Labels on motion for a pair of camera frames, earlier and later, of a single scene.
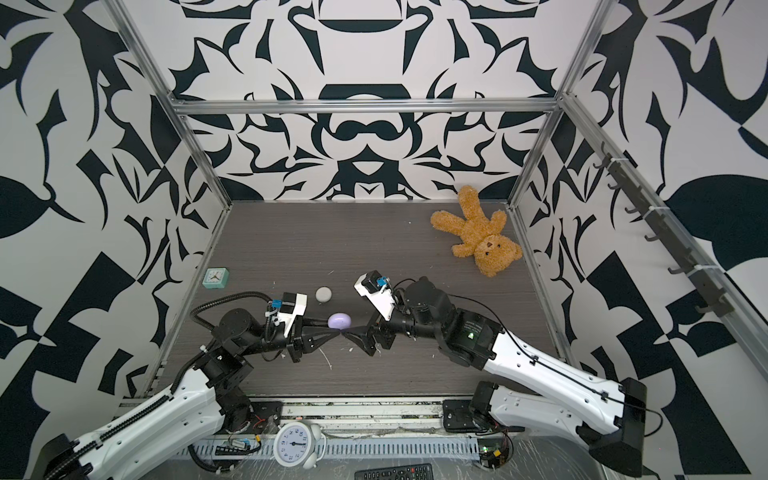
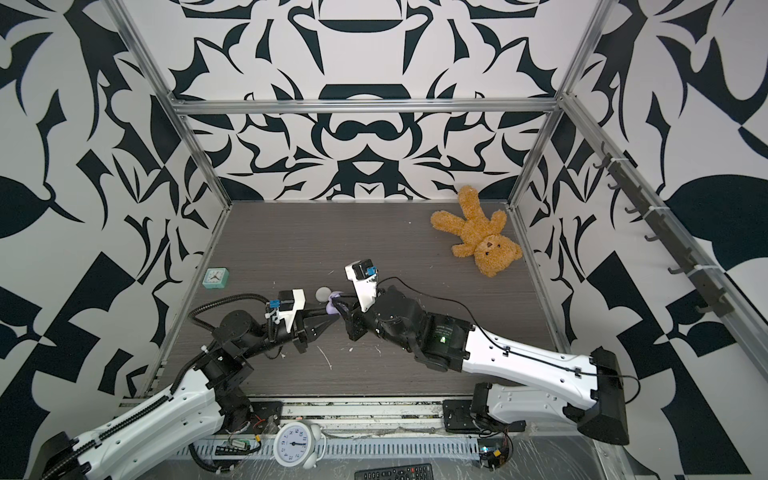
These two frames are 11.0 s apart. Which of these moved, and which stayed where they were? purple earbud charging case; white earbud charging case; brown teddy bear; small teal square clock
Moved: purple earbud charging case
Stayed: brown teddy bear; small teal square clock; white earbud charging case
